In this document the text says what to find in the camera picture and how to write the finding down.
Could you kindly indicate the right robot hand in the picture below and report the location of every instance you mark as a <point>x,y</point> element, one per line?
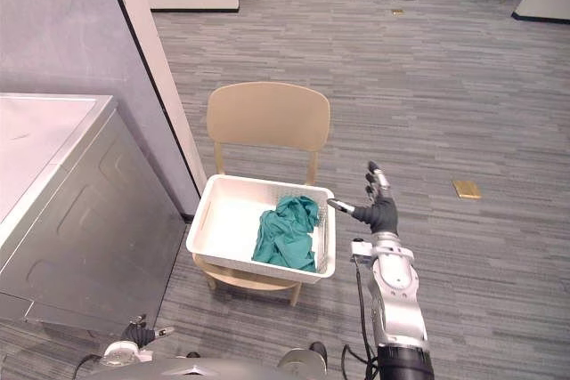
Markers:
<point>382,215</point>

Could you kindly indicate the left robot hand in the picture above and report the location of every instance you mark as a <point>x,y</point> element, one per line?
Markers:
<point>139,332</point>

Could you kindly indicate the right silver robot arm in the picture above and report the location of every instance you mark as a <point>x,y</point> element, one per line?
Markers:
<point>397,300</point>

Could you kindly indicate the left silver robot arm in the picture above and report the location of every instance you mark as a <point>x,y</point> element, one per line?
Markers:
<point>119,354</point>

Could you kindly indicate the white plastic laundry basket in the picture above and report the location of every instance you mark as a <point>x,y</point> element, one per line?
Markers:
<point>263,231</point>

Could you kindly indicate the silver washing machine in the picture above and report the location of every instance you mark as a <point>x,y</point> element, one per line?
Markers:
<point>67,206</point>

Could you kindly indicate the silver robot torso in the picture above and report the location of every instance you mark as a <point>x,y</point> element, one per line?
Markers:
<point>209,364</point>

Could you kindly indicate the brass floor socket cover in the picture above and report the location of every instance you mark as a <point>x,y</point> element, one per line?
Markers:
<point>466,189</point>

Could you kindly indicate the teal green garment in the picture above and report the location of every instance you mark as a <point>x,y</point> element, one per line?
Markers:
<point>287,233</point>

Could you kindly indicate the beige wooden chair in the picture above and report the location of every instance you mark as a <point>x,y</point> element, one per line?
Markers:
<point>267,126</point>

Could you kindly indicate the small brass floor plate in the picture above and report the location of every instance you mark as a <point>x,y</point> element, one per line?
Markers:
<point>396,12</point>

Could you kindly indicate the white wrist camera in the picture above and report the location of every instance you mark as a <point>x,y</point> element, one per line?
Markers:
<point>360,250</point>

